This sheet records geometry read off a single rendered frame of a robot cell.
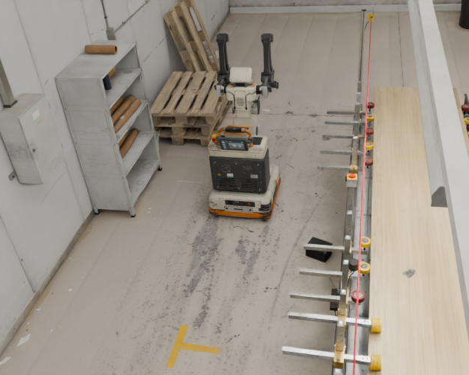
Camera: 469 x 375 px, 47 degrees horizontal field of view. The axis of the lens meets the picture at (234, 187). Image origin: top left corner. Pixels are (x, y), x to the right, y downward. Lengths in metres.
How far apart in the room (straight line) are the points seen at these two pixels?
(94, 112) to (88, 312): 1.77
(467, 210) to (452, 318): 1.88
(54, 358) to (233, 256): 1.73
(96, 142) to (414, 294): 3.20
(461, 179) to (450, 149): 0.17
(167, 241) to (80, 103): 1.52
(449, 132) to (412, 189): 2.41
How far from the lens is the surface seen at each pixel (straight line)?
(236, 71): 5.10
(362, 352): 3.50
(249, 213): 5.28
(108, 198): 5.62
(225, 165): 5.11
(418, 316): 3.36
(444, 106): 2.06
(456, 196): 1.61
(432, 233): 3.91
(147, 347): 4.43
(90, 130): 5.21
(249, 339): 4.34
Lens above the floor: 3.40
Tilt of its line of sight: 36 degrees down
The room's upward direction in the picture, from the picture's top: 6 degrees counter-clockwise
